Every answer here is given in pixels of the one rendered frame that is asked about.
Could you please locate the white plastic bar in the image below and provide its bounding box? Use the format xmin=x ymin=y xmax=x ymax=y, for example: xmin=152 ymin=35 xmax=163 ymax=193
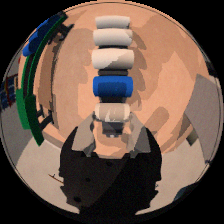
xmin=95 ymin=103 xmax=130 ymax=122
xmin=95 ymin=16 xmax=130 ymax=29
xmin=93 ymin=28 xmax=132 ymax=46
xmin=92 ymin=48 xmax=134 ymax=70

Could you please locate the blue plastic bar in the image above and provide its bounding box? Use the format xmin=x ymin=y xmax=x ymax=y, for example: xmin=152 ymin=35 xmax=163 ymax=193
xmin=22 ymin=37 xmax=42 ymax=57
xmin=29 ymin=24 xmax=51 ymax=42
xmin=36 ymin=14 xmax=60 ymax=30
xmin=92 ymin=76 xmax=133 ymax=97

